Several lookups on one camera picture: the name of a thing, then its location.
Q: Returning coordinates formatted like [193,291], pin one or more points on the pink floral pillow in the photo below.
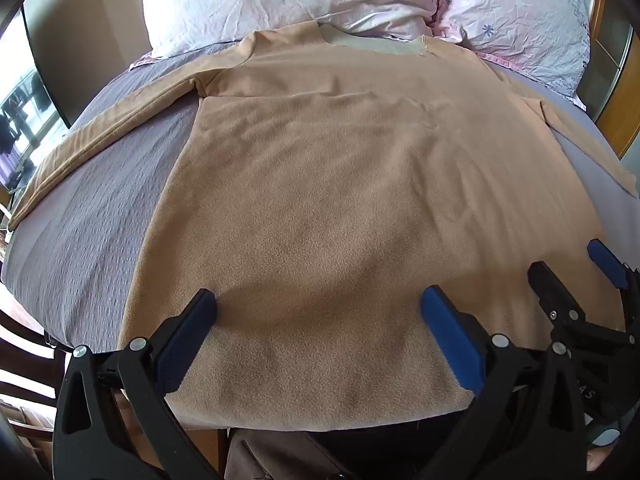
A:
[520,15]

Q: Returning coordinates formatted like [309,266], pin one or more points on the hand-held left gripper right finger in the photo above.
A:
[451,340]

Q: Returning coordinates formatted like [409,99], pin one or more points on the wooden cabinet with glass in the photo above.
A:
[612,90]

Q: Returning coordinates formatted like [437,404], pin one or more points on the grey quilted bed cover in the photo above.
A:
[95,220]

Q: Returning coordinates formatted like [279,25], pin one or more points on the tan fleece sweater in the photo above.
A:
[325,200]

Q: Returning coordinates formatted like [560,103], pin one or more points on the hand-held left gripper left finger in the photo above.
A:
[186,337]

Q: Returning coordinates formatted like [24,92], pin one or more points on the window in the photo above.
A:
[17,120]

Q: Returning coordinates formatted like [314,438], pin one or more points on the dark wooden chair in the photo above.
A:
[25,360]

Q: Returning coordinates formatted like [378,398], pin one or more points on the person's brown trouser leg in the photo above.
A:
[285,455]

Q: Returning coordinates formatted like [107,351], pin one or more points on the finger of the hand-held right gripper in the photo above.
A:
[607,262]
[552,287]

